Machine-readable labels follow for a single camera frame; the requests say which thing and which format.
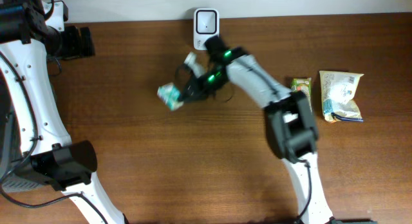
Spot dark grey plastic basket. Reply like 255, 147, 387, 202
1, 104, 42, 193

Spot teal white tissue pack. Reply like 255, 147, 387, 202
157, 82, 184, 111

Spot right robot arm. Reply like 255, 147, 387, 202
178, 35, 337, 223

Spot black right camera cable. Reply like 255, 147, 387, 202
173, 63, 313, 224

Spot white yellow snack bag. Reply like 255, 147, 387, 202
319, 70, 364, 123

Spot green snack pouch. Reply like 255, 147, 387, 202
291, 77, 313, 111

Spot black camera cable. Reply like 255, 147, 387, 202
0, 50, 110, 224
173, 63, 313, 224

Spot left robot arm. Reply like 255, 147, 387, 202
1, 0, 127, 223

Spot black left camera cable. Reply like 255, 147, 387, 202
0, 50, 110, 224

